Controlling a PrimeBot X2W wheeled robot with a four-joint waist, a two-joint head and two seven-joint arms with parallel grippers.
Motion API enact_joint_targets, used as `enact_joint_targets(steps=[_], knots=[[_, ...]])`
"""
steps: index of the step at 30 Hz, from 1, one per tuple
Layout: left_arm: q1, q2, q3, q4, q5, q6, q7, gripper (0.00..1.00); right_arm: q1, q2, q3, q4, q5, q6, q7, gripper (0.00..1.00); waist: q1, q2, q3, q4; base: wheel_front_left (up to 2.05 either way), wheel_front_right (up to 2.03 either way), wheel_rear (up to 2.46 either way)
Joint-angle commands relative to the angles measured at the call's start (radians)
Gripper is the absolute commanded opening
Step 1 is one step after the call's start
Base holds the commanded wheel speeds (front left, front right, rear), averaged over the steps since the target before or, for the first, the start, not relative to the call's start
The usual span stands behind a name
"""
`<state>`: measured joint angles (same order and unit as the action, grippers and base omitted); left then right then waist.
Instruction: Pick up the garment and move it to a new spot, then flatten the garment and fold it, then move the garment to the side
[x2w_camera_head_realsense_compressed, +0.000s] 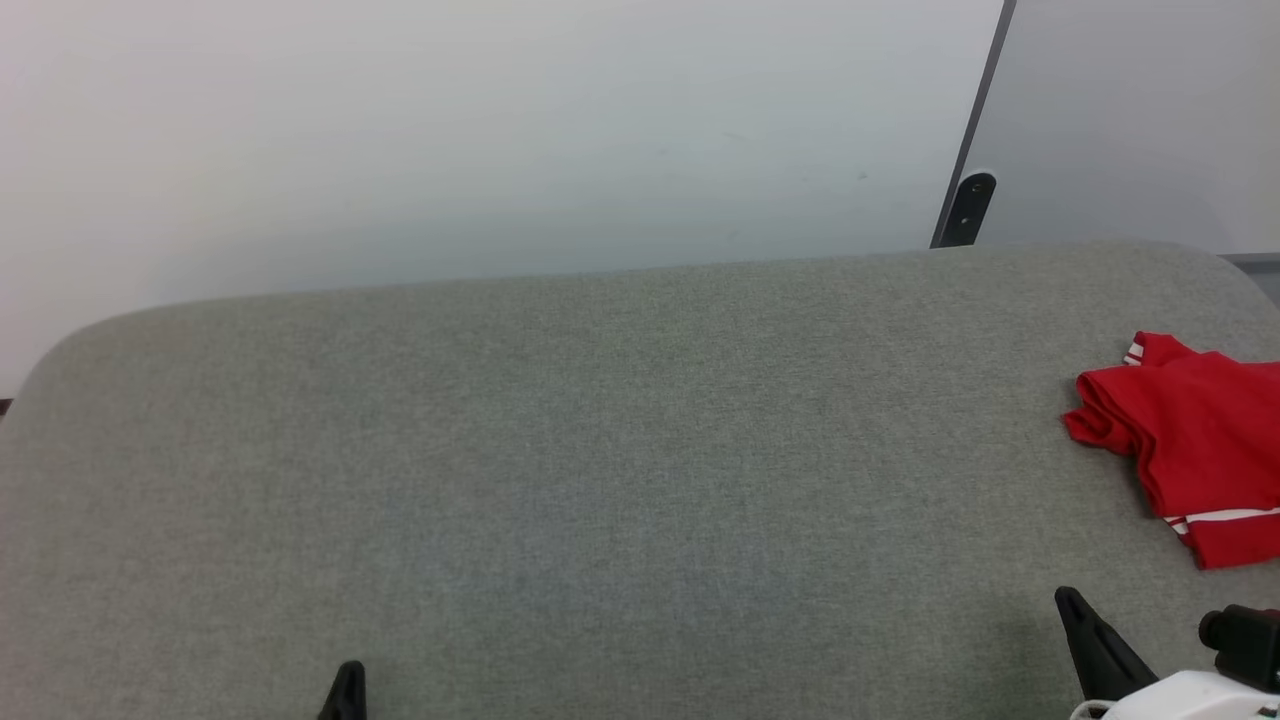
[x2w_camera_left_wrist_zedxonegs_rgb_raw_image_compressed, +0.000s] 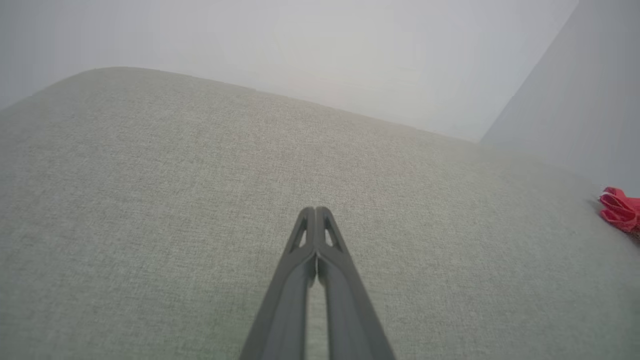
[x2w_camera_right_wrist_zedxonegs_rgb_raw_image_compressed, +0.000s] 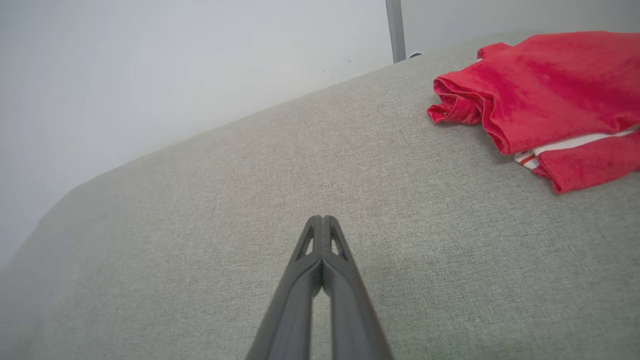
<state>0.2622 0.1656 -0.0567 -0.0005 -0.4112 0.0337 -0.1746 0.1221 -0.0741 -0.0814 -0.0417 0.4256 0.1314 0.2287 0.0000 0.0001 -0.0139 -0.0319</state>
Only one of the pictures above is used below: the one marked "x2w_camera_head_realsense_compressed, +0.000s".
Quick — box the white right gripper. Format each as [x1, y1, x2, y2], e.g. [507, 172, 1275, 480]
[1055, 587, 1280, 720]

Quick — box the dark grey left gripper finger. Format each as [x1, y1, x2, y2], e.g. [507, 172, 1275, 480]
[318, 660, 368, 720]

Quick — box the red white basketball jersey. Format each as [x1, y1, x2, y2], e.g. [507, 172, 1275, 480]
[1061, 332, 1280, 571]

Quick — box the grey fabric sofa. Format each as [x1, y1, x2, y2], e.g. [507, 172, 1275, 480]
[0, 240, 1280, 720]

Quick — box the dark partition edge strip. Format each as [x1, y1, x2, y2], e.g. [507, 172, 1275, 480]
[930, 0, 1018, 249]

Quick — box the black round cable connector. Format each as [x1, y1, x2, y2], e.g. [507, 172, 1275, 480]
[1198, 605, 1280, 693]

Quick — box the black wall bracket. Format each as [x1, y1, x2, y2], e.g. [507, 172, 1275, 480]
[940, 172, 997, 248]

